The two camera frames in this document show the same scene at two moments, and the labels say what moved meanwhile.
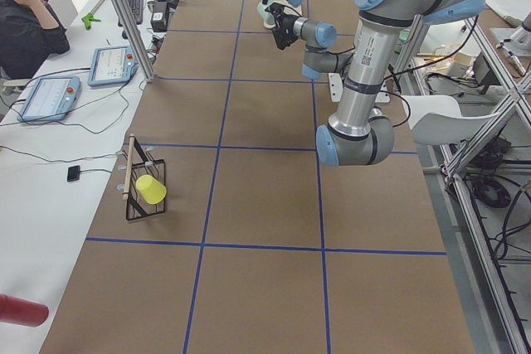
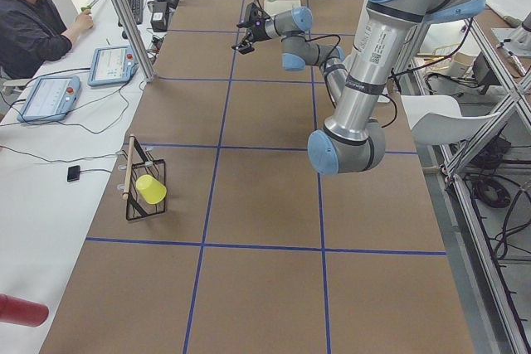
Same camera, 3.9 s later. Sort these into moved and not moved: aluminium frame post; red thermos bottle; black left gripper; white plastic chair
Moved: black left gripper
Not moved: red thermos bottle; white plastic chair; aluminium frame post
